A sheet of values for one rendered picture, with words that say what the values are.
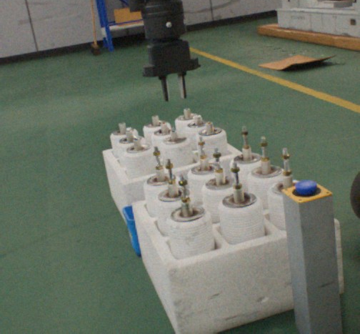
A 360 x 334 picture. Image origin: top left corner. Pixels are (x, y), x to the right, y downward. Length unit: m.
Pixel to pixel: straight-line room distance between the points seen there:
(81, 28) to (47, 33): 0.45
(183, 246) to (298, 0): 4.74
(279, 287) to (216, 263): 0.17
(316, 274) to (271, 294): 0.17
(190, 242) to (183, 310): 0.14
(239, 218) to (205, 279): 0.14
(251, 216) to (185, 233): 0.14
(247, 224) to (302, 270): 0.16
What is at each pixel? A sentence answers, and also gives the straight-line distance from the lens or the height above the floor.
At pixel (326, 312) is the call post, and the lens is 1.14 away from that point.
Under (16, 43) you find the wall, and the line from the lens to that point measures 7.39.
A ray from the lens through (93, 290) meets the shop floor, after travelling 1.46.
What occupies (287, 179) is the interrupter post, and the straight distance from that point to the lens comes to 1.21.
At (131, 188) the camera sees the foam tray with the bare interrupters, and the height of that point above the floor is 0.16.
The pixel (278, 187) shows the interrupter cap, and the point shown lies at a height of 0.25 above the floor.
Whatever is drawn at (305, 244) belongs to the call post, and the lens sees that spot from 1.04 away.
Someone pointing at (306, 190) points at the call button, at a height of 0.32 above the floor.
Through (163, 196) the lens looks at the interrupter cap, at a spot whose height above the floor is 0.25.
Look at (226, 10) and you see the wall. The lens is 7.75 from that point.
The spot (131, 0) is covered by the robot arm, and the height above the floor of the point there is 0.70.
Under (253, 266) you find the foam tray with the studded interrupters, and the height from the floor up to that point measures 0.13.
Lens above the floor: 0.73
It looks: 17 degrees down
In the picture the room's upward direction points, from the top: 9 degrees counter-clockwise
